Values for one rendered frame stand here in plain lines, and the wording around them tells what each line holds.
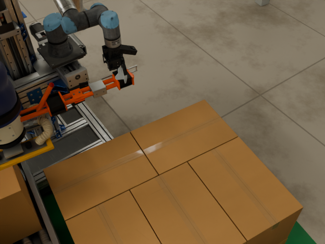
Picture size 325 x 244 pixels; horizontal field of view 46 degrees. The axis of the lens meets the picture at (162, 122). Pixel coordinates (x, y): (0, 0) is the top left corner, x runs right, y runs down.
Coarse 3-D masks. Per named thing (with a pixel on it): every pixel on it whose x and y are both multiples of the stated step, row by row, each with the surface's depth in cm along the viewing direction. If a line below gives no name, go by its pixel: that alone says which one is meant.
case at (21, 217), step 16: (0, 176) 182; (16, 176) 183; (0, 192) 176; (16, 192) 176; (0, 208) 178; (16, 208) 184; (32, 208) 196; (0, 224) 186; (16, 224) 192; (32, 224) 199; (0, 240) 194; (16, 240) 201
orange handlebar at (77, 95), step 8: (104, 80) 187; (112, 80) 188; (88, 88) 184; (64, 96) 180; (72, 96) 182; (80, 96) 179; (88, 96) 181; (24, 112) 174; (40, 112) 174; (24, 120) 172
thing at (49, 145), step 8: (24, 144) 176; (32, 144) 176; (48, 144) 176; (0, 152) 173; (24, 152) 173; (32, 152) 173; (40, 152) 174; (0, 160) 170; (8, 160) 170; (16, 160) 170; (24, 160) 172; (0, 168) 168
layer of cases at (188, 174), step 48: (144, 144) 245; (192, 144) 244; (240, 144) 244; (96, 192) 222; (144, 192) 221; (192, 192) 221; (240, 192) 220; (288, 192) 220; (96, 240) 202; (144, 240) 202; (192, 240) 201; (240, 240) 201
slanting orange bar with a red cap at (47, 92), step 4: (52, 84) 169; (48, 88) 170; (52, 88) 170; (44, 92) 172; (48, 92) 171; (44, 96) 171; (44, 100) 172; (40, 104) 173; (36, 108) 175; (40, 108) 174
